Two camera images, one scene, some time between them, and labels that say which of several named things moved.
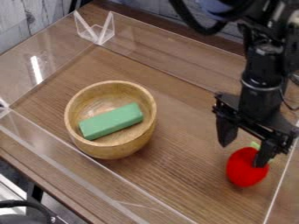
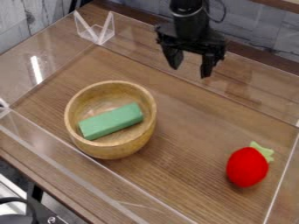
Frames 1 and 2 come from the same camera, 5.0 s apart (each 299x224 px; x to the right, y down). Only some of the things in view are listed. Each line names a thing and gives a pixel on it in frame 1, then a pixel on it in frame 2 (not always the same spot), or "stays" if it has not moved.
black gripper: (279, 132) to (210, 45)
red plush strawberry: (242, 172) stays
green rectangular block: (111, 120) stays
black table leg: (34, 192) stays
